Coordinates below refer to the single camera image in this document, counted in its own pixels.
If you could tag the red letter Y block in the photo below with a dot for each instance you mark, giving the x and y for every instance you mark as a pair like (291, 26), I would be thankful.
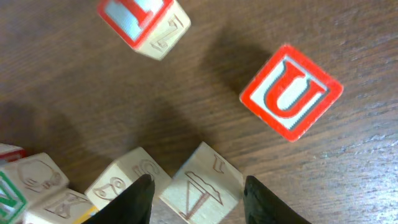
(205, 189)

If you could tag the wooden block beside N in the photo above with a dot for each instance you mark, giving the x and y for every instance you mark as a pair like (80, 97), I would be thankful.
(36, 176)

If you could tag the green letter N block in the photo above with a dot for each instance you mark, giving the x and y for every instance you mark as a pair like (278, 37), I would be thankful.
(13, 202)

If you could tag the red letter U block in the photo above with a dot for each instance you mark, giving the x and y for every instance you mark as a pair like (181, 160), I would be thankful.
(290, 92)

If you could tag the plain wooden picture block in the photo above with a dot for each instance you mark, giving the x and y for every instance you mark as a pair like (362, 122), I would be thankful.
(10, 153)

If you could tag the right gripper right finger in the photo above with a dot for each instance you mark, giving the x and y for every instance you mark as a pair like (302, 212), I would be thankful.
(262, 206)

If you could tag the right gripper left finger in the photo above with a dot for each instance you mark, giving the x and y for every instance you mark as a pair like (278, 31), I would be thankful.
(132, 206)

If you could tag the wooden block red side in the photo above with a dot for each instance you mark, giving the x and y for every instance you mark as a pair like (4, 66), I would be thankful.
(66, 207)

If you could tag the red letter I block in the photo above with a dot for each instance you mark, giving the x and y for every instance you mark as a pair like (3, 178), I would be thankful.
(150, 27)

